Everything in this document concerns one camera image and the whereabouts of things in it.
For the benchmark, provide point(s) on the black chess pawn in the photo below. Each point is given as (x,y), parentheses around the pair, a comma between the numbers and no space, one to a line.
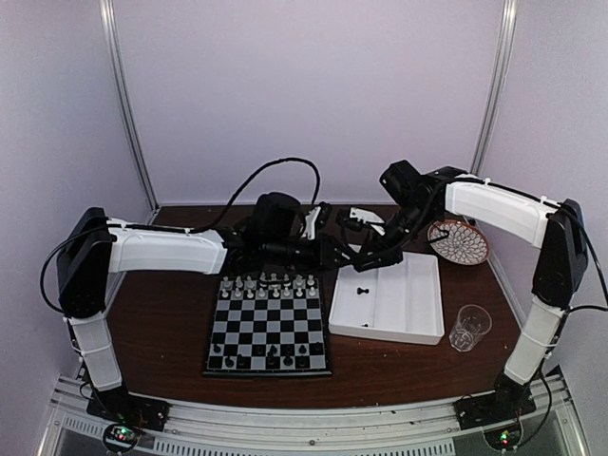
(317,348)

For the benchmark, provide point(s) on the front aluminium rail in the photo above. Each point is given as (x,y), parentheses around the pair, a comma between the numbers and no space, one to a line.
(426,428)

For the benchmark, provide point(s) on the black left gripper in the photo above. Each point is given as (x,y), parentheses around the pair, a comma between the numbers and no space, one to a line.
(326,253)

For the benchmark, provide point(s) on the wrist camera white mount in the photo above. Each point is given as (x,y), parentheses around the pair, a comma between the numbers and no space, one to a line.
(316,219)
(357,219)

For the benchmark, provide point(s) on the right aluminium frame post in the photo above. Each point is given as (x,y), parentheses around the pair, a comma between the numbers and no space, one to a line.
(499,73)

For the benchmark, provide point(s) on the clear drinking glass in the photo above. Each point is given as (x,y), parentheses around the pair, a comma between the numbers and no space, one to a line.
(472,323)

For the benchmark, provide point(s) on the left aluminium frame post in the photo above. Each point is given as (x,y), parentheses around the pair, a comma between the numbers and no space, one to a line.
(108,19)

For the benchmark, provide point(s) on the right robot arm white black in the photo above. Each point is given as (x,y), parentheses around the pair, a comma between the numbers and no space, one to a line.
(552,230)

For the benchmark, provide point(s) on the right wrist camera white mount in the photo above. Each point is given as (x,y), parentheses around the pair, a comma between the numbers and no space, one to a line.
(357,219)

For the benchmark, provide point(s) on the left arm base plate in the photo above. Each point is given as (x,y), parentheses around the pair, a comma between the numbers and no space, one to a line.
(135,411)

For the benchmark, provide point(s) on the black white chess board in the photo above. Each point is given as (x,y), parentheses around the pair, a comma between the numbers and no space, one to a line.
(239,325)

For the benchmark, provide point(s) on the white plastic compartment tray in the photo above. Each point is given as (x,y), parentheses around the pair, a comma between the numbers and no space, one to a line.
(404,304)

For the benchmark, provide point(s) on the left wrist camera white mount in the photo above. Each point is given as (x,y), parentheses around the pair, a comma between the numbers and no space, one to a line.
(316,219)

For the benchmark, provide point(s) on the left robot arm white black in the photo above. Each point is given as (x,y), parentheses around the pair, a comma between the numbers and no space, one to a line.
(277,233)

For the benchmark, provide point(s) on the white chess pieces row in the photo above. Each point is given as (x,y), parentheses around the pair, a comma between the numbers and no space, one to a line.
(269,286)

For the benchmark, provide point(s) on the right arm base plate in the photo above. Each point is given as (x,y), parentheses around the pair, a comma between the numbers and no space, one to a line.
(486,409)

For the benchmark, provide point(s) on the patterned ceramic plate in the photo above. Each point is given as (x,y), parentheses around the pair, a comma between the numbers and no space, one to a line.
(458,242)

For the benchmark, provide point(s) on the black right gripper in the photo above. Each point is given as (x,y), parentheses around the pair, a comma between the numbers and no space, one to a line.
(389,255)

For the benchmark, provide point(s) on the aluminium frame post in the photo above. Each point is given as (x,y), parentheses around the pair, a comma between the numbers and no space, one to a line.
(499,73)
(108,19)

